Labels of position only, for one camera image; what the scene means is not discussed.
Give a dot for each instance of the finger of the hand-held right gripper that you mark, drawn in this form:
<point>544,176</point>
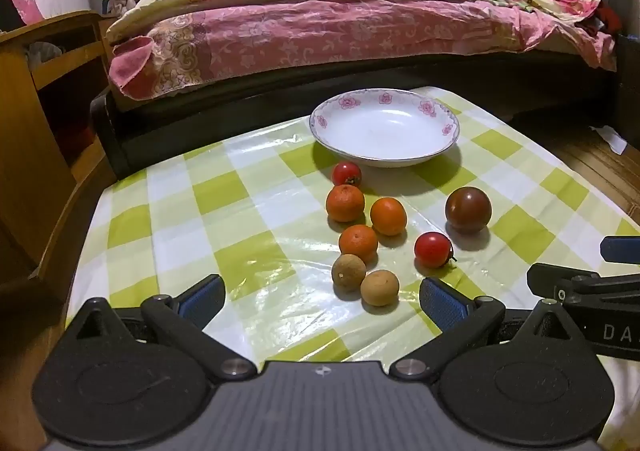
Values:
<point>545,278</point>
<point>622,249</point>

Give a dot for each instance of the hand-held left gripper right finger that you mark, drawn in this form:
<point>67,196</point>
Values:
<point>442,303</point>

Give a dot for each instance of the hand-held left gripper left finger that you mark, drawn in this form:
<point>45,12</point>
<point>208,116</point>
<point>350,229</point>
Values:
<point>200,303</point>

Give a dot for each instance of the brown longan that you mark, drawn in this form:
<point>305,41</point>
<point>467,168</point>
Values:
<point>380,288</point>
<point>346,271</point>

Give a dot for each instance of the dark brown tomato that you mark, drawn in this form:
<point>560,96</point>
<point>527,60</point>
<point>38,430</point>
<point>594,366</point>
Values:
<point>468,210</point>

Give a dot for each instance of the small orange mandarin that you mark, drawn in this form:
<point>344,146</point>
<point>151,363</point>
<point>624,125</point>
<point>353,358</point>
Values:
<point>345,203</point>
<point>358,242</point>
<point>388,216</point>

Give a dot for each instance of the small red cherry tomato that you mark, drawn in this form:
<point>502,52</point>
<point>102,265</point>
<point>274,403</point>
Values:
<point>346,174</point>

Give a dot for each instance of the white floral rim plate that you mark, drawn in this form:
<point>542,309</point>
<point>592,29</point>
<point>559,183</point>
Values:
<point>385,131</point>

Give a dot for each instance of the green checked tablecloth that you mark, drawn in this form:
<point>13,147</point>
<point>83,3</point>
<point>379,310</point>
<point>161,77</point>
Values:
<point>250,211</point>

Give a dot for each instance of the white paper scrap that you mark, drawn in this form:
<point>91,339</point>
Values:
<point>611,138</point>

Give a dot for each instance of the dark red cloth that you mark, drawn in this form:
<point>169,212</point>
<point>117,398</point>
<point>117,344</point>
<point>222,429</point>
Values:
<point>605,21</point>

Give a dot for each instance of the brown wooden desk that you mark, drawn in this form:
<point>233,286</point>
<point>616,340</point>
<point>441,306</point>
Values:
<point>20,131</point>

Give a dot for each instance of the white item in desk shelf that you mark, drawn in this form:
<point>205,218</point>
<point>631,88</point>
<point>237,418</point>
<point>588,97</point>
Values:
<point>45,52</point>

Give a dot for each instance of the bed with pink floral quilt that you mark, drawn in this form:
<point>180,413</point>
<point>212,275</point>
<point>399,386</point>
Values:
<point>325,31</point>

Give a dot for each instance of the dark bed frame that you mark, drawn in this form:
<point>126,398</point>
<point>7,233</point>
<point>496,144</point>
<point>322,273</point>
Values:
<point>200,126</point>

